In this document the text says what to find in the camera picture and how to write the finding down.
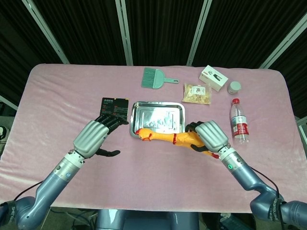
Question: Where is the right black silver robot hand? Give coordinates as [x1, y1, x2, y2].
[185, 120, 230, 154]

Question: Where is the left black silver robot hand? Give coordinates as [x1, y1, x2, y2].
[72, 114, 130, 159]

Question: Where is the yellow rubber chicken toy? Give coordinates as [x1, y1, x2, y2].
[135, 127, 221, 160]

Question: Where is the stainless steel rectangular tray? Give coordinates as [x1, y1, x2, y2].
[129, 101, 187, 139]

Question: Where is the clear water bottle red label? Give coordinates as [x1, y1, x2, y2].
[230, 97, 250, 144]

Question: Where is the black printed card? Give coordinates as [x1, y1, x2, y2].
[99, 97, 130, 120]

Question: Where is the clear bag of yellow snacks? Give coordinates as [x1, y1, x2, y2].
[181, 82, 213, 105]

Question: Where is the small white jar grey lid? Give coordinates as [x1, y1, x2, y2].
[227, 81, 242, 95]

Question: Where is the white product box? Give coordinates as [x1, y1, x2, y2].
[198, 65, 229, 92]

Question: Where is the pink table cloth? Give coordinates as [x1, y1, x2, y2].
[0, 63, 307, 215]

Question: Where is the teal dustpan with brush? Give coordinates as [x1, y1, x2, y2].
[141, 67, 180, 90]

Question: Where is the white black floor item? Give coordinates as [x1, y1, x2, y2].
[0, 126, 11, 144]

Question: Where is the grey-blue robot torso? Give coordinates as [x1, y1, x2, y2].
[95, 208, 200, 230]

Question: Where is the black pleated curtain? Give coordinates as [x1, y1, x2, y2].
[0, 0, 307, 120]

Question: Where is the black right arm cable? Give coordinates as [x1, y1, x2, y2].
[250, 167, 288, 230]

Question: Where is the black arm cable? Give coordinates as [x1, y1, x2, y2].
[13, 181, 44, 202]
[250, 167, 288, 230]

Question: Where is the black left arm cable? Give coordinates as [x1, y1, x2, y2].
[13, 181, 44, 202]

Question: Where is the grey aluminium partition post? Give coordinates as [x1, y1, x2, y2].
[21, 0, 70, 64]
[0, 95, 19, 111]
[115, 0, 134, 66]
[186, 0, 213, 67]
[260, 18, 307, 69]
[296, 116, 307, 144]

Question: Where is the black strap on right arm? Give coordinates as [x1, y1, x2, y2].
[266, 197, 283, 222]

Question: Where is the black strap on arm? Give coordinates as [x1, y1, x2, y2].
[266, 197, 283, 222]
[4, 201, 16, 225]

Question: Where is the black strap on left arm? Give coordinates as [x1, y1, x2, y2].
[4, 201, 16, 225]

